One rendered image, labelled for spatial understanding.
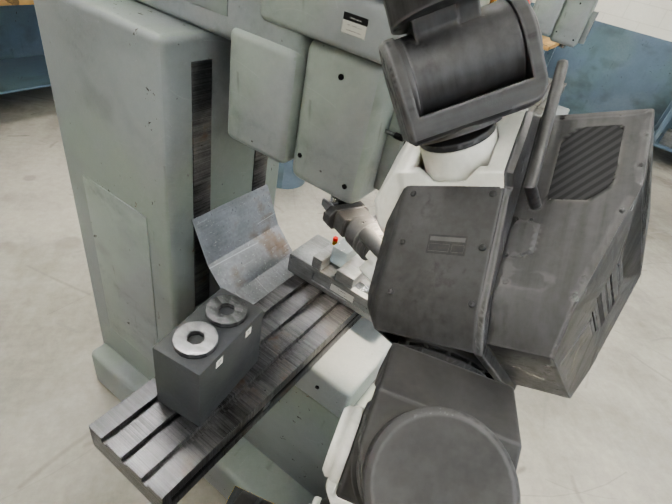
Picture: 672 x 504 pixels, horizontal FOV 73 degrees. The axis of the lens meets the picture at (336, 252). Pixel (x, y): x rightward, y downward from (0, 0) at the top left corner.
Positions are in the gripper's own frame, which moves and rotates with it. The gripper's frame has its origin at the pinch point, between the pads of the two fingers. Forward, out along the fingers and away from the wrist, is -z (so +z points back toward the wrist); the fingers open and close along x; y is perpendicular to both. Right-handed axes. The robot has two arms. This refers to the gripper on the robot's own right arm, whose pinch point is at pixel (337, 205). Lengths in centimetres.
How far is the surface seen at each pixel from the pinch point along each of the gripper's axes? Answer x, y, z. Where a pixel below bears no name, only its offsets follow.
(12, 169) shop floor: 86, 120, -260
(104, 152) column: 48, 5, -48
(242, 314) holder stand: 31.2, 13.1, 15.9
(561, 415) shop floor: -137, 124, 41
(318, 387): 9, 46, 21
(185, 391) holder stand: 46, 23, 24
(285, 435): 11, 82, 13
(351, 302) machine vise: -6.9, 30.5, 7.1
